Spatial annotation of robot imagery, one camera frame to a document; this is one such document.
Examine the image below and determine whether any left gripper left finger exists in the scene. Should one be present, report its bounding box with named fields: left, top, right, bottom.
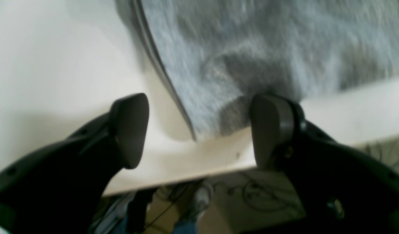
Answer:
left=0, top=93, right=149, bottom=234

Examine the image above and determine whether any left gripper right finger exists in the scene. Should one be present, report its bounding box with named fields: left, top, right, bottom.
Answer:
left=249, top=94, right=399, bottom=234

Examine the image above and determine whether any grey t-shirt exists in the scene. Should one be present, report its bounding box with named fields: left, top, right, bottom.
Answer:
left=116, top=0, right=399, bottom=142

